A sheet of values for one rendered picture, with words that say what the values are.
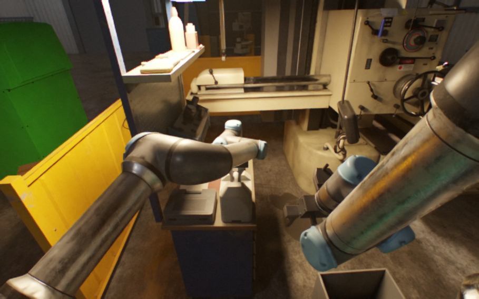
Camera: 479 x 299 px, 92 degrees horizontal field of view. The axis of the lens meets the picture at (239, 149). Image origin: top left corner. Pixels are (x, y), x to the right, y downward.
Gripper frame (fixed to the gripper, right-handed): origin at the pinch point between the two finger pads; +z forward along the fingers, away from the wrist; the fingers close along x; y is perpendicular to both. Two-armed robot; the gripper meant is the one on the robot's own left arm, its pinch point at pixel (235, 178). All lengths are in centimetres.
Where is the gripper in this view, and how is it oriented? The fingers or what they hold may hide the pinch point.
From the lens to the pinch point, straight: 119.9
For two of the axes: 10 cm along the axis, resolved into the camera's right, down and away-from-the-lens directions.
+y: 0.1, -5.0, 8.6
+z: 0.2, 8.6, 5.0
